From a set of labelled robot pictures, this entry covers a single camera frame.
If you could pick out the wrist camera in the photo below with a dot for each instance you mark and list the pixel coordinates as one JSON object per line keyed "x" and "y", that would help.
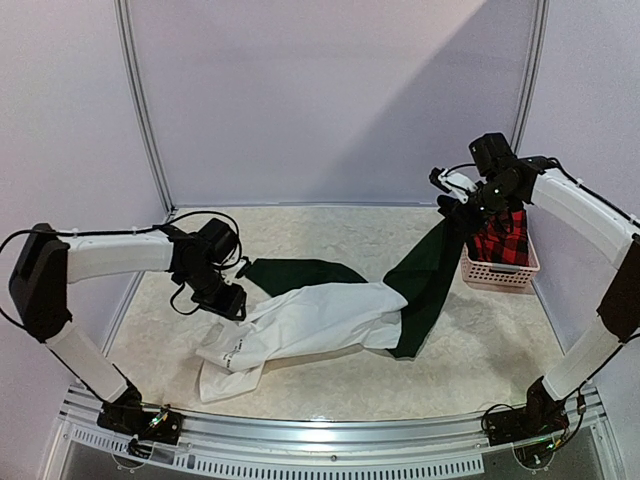
{"x": 454, "y": 183}
{"x": 237, "y": 271}

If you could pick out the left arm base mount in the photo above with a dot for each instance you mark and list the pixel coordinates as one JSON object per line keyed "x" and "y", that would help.
{"x": 163, "y": 426}

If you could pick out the left aluminium frame post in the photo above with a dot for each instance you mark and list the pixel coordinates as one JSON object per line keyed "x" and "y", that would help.
{"x": 124, "y": 22}

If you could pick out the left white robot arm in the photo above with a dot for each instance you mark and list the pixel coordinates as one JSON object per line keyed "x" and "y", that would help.
{"x": 51, "y": 260}

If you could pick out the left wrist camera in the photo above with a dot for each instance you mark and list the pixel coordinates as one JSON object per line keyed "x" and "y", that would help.
{"x": 237, "y": 271}

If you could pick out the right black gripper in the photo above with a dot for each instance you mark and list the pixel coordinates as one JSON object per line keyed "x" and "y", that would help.
{"x": 463, "y": 206}

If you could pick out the pink plastic laundry basket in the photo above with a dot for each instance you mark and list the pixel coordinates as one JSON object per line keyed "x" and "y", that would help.
{"x": 502, "y": 276}

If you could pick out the white green raglan t-shirt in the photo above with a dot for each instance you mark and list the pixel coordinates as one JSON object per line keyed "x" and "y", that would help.
{"x": 319, "y": 307}

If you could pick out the aluminium frame post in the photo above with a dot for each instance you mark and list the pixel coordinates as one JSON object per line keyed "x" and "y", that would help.
{"x": 124, "y": 22}
{"x": 524, "y": 36}

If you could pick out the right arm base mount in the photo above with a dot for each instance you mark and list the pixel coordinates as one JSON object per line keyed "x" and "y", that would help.
{"x": 513, "y": 425}

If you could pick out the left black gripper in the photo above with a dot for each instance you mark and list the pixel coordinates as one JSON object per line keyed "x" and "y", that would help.
{"x": 230, "y": 305}

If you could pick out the aluminium front rail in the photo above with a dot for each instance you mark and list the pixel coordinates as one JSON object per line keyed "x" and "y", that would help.
{"x": 224, "y": 447}

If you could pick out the red black plaid garment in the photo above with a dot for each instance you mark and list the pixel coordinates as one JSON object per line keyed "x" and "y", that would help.
{"x": 503, "y": 240}

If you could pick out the right aluminium frame post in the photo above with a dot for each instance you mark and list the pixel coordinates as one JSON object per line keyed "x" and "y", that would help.
{"x": 524, "y": 36}

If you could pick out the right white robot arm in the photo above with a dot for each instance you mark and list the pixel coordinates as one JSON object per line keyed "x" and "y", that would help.
{"x": 606, "y": 234}

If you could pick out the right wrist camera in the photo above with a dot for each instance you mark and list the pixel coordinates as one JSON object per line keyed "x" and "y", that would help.
{"x": 454, "y": 183}

